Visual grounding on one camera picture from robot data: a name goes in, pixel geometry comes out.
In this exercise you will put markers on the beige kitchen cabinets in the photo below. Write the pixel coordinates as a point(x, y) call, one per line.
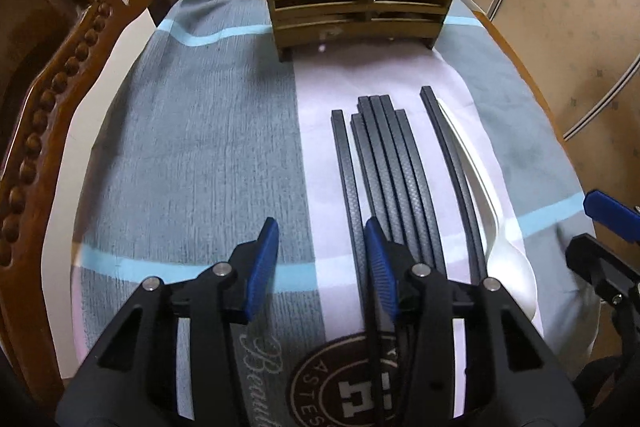
point(584, 58)

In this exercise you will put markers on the grey pink striped cloth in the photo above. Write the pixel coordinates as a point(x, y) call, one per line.
point(211, 134)

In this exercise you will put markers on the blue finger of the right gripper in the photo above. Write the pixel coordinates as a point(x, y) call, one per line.
point(613, 215)
point(609, 276)

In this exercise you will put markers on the white plastic spoon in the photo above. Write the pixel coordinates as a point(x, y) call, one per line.
point(490, 211)

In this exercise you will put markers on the carved brown wooden chair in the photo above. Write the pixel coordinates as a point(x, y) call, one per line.
point(52, 53)

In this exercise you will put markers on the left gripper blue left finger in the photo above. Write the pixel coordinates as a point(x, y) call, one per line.
point(264, 260)

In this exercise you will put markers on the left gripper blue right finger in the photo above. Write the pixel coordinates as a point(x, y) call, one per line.
point(382, 272)

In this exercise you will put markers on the black chopstick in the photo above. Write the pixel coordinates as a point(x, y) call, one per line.
point(430, 221)
point(414, 199)
point(364, 108)
point(353, 214)
point(370, 172)
point(476, 258)
point(407, 199)

